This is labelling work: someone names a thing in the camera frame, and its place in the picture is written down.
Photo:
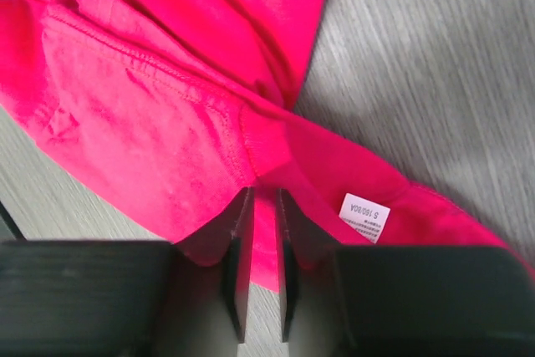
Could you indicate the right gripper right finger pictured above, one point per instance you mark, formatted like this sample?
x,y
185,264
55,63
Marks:
x,y
341,300

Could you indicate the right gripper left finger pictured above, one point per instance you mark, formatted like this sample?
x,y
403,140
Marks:
x,y
131,298

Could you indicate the red t shirt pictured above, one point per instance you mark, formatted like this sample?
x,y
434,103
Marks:
x,y
391,122

